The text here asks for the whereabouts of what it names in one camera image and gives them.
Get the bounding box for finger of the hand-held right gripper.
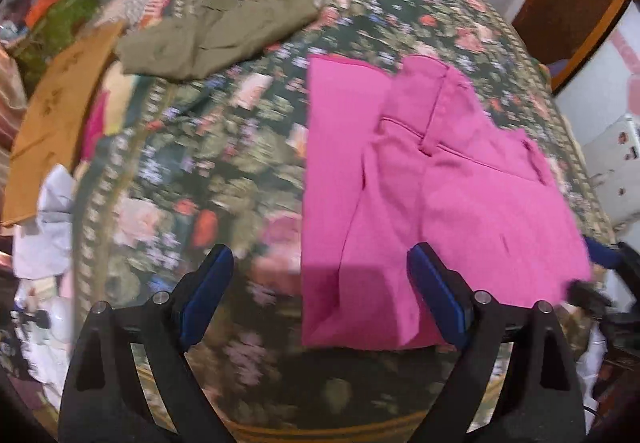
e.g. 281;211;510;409
566;278;613;316
584;236;625;270

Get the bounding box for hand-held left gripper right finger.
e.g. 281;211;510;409
406;242;589;443

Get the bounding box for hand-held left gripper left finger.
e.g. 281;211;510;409
59;243;237;443

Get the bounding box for pink pants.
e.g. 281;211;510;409
300;54;594;352

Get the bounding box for olive green pants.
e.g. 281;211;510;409
116;0;321;83

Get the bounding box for floral bedspread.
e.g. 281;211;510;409
72;0;617;443

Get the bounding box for brown wooden folding table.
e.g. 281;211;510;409
2;20;126;227

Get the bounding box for striped brown curtain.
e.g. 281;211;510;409
0;46;30;151

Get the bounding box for green patterned bag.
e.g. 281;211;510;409
12;0;102;95

